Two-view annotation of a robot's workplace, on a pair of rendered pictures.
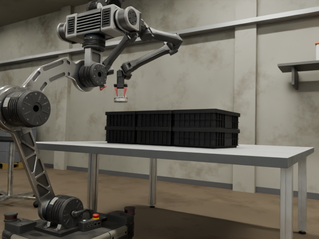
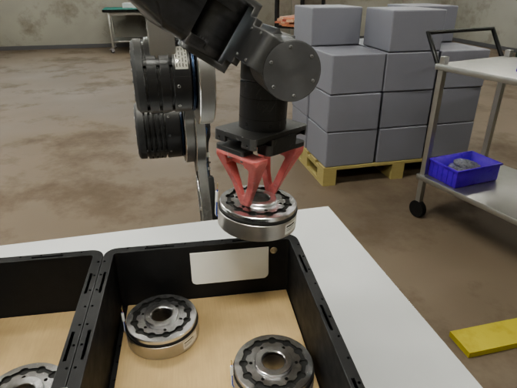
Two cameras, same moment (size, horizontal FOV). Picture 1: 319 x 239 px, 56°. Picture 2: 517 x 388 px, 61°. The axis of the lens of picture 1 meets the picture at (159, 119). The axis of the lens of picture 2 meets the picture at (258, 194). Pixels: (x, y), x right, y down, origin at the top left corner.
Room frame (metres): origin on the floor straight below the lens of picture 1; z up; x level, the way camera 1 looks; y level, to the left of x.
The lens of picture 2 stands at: (2.61, -0.06, 1.30)
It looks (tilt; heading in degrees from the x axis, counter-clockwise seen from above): 26 degrees down; 135
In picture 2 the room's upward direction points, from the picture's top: straight up
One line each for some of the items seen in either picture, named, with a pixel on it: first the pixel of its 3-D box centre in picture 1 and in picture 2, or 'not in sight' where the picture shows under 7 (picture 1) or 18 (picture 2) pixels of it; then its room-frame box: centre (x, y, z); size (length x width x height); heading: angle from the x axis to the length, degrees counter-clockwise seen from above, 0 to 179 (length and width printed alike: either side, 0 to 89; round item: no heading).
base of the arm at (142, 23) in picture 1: (137, 24); not in sight; (1.82, 0.15, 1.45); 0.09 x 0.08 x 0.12; 59
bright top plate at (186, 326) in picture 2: not in sight; (161, 318); (2.16, 0.18, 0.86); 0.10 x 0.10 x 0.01
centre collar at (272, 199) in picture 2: not in sight; (258, 199); (2.25, 0.30, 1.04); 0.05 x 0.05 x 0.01
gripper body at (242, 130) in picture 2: (120, 82); (263, 110); (2.25, 0.30, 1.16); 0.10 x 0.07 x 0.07; 94
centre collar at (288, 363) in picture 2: not in sight; (273, 361); (2.33, 0.24, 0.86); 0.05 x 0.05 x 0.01
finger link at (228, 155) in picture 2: (122, 91); (254, 168); (2.25, 0.29, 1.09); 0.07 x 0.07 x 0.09; 4
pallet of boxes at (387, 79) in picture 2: not in sight; (379, 88); (0.90, 2.92, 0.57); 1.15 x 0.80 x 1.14; 59
